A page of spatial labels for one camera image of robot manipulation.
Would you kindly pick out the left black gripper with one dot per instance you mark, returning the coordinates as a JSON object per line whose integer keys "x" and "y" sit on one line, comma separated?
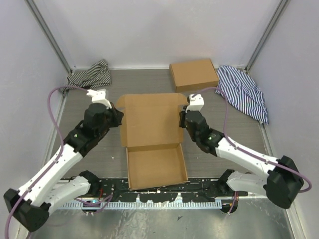
{"x": 118, "y": 116}

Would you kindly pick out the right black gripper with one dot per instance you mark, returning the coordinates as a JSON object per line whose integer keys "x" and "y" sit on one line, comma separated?
{"x": 182, "y": 113}

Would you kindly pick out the cardboard box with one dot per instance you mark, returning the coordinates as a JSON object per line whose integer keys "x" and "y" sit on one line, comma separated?
{"x": 193, "y": 75}
{"x": 152, "y": 137}

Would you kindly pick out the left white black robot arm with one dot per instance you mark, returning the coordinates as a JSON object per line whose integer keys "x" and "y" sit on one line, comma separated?
{"x": 36, "y": 200}

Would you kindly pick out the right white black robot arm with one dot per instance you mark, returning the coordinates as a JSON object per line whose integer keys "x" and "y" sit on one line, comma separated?
{"x": 277, "y": 179}

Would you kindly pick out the folded closed cardboard box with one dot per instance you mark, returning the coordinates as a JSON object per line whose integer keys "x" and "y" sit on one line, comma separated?
{"x": 193, "y": 75}

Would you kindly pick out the grey striped cloth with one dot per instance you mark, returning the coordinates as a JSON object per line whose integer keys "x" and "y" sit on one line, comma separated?
{"x": 98, "y": 75}

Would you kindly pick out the blue white striped cloth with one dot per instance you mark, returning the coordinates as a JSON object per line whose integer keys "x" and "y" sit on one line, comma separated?
{"x": 242, "y": 93}

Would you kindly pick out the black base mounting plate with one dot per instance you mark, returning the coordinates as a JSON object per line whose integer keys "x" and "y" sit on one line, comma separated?
{"x": 174, "y": 194}

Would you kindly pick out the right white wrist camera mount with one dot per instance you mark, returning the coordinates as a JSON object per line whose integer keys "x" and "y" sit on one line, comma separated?
{"x": 196, "y": 103}

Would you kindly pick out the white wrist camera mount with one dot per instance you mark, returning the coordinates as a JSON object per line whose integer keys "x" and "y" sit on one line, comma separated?
{"x": 196, "y": 103}
{"x": 99, "y": 96}

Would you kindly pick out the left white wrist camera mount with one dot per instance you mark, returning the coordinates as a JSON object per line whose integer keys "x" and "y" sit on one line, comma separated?
{"x": 99, "y": 96}

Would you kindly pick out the aluminium front rail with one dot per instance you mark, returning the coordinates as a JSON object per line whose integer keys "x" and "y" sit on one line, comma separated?
{"x": 199, "y": 181}

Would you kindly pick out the slotted grey cable duct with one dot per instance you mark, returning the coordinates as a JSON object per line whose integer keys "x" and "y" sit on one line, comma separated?
{"x": 175, "y": 205}

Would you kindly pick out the left aluminium corner post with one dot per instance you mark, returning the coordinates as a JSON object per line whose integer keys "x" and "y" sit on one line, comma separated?
{"x": 48, "y": 34}

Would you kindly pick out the aluminium corner post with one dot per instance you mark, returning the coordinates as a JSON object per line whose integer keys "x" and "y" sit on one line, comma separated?
{"x": 48, "y": 34}
{"x": 267, "y": 33}

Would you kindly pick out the right aluminium corner post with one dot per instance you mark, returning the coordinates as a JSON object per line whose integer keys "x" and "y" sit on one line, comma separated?
{"x": 267, "y": 33}

